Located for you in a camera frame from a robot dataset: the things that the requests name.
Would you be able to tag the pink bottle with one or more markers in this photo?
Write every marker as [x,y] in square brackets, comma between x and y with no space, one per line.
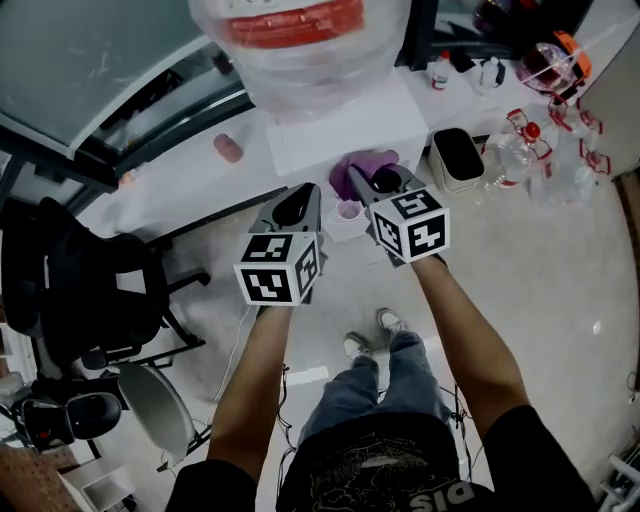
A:
[229,148]

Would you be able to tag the black window frame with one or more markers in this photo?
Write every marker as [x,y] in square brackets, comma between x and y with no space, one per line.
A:
[417,30]

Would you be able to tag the person's black printed t-shirt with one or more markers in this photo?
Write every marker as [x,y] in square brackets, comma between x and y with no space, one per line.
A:
[380,470]

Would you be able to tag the small clear bottle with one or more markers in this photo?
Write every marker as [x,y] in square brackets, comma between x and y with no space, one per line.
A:
[490,77]

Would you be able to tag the orange and black case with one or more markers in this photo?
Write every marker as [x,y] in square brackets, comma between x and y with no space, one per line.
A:
[575,55]

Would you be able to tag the person's shoe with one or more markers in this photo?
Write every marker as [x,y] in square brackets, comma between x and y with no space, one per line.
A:
[356,345]
[391,320]

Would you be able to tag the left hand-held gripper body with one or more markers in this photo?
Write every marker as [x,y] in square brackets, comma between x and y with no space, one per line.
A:
[265,285]

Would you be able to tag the person's left shoe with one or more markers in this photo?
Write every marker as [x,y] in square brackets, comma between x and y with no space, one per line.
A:
[356,345]

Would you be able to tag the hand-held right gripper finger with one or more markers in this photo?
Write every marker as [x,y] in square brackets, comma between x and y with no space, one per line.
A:
[410,181]
[359,185]

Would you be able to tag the clear water jug red label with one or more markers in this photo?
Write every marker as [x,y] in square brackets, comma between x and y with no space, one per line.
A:
[310,60]

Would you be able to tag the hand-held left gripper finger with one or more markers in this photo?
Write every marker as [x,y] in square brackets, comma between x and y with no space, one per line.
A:
[262,220]
[314,215]

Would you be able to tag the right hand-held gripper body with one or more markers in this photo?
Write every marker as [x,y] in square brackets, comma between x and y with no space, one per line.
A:
[415,235]

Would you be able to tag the person's right shoe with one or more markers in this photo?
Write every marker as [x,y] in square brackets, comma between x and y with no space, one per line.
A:
[391,320]

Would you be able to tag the person's left forearm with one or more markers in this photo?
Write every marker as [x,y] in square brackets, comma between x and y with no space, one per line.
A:
[250,390]

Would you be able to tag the person's right forearm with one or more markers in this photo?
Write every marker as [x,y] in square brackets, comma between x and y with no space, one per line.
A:
[470,350]

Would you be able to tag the clear pinkish packet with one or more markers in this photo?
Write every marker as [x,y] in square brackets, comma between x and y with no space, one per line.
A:
[129,176]

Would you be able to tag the black office chair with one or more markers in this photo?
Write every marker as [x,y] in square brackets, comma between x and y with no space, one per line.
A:
[75,415]
[90,290]

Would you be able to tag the white waste bin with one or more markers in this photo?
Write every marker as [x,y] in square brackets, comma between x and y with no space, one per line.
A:
[457,160]

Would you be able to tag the white low ledge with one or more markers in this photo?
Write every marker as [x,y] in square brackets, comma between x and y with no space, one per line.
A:
[190,180]

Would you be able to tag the grey folding chair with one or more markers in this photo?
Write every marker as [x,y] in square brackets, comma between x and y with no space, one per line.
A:
[155,405]

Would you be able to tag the white water dispenser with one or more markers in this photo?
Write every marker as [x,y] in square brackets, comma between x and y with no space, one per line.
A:
[350,135]

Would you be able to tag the person's blue jeans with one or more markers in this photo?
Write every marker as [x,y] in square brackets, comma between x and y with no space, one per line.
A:
[400,380]

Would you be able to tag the blue plastic cup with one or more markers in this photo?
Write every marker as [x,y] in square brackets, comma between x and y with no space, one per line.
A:
[348,210]

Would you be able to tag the pile of clear plastic bottles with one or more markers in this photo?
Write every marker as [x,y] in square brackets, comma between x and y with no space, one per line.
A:
[520,160]

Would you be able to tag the purple cloth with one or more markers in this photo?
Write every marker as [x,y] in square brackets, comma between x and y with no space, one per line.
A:
[345,172]

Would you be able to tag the white cabinet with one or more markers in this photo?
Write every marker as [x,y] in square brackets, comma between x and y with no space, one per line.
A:
[615,125]

